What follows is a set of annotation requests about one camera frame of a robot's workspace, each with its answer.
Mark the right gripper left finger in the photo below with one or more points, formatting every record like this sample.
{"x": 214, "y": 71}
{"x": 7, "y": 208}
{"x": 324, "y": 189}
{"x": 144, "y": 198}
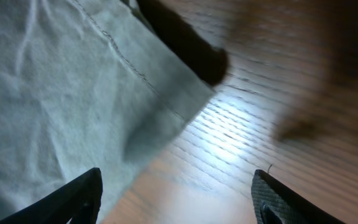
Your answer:
{"x": 77, "y": 202}

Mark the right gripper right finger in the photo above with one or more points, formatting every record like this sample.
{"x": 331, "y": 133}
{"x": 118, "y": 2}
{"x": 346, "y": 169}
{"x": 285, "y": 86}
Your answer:
{"x": 274, "y": 202}

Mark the grey-green shorts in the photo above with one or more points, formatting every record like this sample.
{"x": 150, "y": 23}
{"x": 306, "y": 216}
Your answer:
{"x": 85, "y": 84}

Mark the black garment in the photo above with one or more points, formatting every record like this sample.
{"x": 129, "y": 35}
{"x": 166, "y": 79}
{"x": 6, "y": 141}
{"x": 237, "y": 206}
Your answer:
{"x": 209, "y": 63}

